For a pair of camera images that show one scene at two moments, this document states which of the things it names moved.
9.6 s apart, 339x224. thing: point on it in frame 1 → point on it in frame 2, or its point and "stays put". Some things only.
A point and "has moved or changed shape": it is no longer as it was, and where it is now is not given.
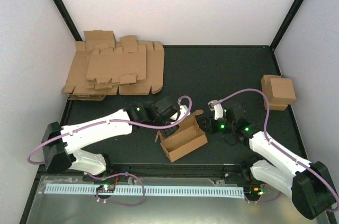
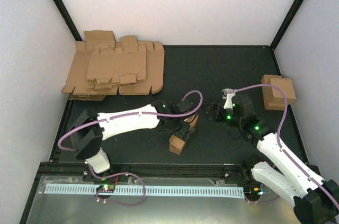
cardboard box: [187, 137] has moved or changed shape
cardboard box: [283, 91] stays put
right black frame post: [280, 34] stays put
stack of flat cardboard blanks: [101, 66] stays put
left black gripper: [167, 133] → [182, 132]
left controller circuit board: [106, 188] stays put
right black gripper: [210, 127] → [218, 107]
